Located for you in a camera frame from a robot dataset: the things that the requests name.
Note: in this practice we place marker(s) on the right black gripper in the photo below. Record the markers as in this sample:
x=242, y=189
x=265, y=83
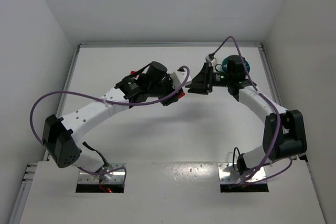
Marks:
x=207, y=79

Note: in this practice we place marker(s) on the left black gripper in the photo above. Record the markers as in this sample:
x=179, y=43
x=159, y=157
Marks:
x=169, y=94

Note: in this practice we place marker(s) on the red lego brick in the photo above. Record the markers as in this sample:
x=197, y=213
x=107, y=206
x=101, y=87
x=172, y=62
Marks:
x=182, y=94

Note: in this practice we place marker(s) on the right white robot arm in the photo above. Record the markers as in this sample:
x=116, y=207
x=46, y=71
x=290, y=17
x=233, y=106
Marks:
x=284, y=132

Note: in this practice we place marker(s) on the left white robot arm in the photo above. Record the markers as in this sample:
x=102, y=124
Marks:
x=62, y=137

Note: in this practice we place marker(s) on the teal round divided container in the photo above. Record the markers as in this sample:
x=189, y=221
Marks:
x=224, y=64

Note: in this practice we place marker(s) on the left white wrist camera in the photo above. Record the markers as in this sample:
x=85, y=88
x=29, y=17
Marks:
x=178, y=77

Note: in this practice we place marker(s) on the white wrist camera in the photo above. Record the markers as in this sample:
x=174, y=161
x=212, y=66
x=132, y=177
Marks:
x=178, y=77
x=211, y=60

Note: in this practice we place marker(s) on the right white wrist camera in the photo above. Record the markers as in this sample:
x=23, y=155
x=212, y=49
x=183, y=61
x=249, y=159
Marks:
x=211, y=60

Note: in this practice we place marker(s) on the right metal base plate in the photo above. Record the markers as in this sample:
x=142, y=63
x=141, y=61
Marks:
x=228, y=176

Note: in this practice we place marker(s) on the metal base plate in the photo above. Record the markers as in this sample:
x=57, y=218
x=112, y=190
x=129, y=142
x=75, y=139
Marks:
x=228, y=176
x=116, y=177

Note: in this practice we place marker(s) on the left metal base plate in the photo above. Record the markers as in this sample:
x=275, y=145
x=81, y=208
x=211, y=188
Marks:
x=116, y=177

